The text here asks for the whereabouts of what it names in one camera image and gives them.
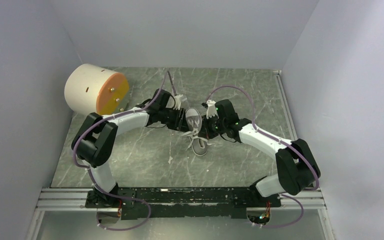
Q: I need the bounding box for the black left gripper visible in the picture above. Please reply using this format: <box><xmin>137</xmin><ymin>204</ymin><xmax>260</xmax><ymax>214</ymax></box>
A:
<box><xmin>159</xmin><ymin>107</ymin><xmax>191</xmax><ymax>135</ymax></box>

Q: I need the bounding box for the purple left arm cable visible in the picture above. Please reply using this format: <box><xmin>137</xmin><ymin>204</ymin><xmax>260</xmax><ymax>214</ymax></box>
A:
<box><xmin>72</xmin><ymin>70</ymin><xmax>180</xmax><ymax>232</ymax></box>

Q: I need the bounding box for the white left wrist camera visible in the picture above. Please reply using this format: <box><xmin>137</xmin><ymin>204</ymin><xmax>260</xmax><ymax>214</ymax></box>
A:
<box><xmin>173</xmin><ymin>94</ymin><xmax>187</xmax><ymax>110</ymax></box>

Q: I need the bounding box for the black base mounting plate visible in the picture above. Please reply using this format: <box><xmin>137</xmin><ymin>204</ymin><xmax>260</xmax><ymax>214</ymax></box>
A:
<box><xmin>84</xmin><ymin>187</ymin><xmax>281</xmax><ymax>220</ymax></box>

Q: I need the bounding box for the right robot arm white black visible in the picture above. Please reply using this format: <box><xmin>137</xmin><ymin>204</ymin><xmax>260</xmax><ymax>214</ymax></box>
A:
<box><xmin>199</xmin><ymin>99</ymin><xmax>321</xmax><ymax>207</ymax></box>

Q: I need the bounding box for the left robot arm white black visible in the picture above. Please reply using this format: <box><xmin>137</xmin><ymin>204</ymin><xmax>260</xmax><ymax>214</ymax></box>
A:
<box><xmin>71</xmin><ymin>88</ymin><xmax>187</xmax><ymax>208</ymax></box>

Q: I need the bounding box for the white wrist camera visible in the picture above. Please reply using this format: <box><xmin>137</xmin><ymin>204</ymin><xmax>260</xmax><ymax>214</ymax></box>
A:
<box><xmin>205</xmin><ymin>99</ymin><xmax>218</xmax><ymax>119</ymax></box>
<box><xmin>173</xmin><ymin>94</ymin><xmax>187</xmax><ymax>110</ymax></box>

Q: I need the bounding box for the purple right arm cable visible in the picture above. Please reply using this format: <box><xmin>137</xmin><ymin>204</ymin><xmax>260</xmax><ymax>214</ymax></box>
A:
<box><xmin>202</xmin><ymin>85</ymin><xmax>320</xmax><ymax>229</ymax></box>

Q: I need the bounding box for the white shoelace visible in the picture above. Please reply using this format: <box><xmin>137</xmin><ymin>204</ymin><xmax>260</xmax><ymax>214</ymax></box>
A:
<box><xmin>182</xmin><ymin>116</ymin><xmax>213</xmax><ymax>156</ymax></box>

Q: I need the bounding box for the aluminium frame rail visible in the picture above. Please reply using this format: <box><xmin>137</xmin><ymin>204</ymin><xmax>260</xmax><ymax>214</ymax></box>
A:
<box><xmin>26</xmin><ymin>188</ymin><xmax>336</xmax><ymax>240</ymax></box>

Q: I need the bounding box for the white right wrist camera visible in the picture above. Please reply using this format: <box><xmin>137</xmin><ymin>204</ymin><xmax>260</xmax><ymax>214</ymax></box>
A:
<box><xmin>205</xmin><ymin>99</ymin><xmax>218</xmax><ymax>119</ymax></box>

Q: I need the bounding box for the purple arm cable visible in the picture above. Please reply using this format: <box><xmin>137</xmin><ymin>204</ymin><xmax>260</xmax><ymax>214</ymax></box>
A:
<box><xmin>202</xmin><ymin>85</ymin><xmax>320</xmax><ymax>229</ymax></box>
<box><xmin>72</xmin><ymin>70</ymin><xmax>180</xmax><ymax>232</ymax></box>

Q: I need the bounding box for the grey canvas sneaker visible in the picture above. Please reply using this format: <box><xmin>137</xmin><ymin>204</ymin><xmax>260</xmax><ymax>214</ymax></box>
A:
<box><xmin>182</xmin><ymin>108</ymin><xmax>208</xmax><ymax>156</ymax></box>

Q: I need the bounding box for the cream cylinder with orange face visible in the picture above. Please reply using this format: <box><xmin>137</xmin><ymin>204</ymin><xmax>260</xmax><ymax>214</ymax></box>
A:
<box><xmin>64</xmin><ymin>63</ymin><xmax>130</xmax><ymax>115</ymax></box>

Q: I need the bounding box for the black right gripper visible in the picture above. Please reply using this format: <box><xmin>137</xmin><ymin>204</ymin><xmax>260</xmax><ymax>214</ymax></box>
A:
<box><xmin>198</xmin><ymin>113</ymin><xmax>227</xmax><ymax>140</ymax></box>

